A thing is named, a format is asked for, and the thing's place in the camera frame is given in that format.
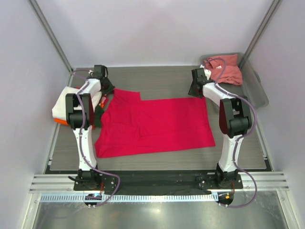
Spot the red t-shirt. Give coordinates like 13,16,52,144
95,89,215,158

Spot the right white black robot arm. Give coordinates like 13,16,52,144
188,68,252,189

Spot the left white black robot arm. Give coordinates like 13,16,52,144
65,65,114,191

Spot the folded dark green t-shirt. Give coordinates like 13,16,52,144
93,105,104,129

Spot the salmon pink t-shirt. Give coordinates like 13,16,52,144
204,54,243,86

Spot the grey plastic tray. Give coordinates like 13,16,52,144
199,52,269,110

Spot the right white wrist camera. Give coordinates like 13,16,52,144
200,64,212,80

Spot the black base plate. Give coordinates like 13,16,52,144
68,170,243,196

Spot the left aluminium corner post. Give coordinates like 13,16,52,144
28,0,73,73

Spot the aluminium corner post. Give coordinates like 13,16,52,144
28,0,73,73
239,0,283,68

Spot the right aluminium corner post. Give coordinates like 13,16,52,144
239,0,283,68

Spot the slotted cable duct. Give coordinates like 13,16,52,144
41,192,218,203

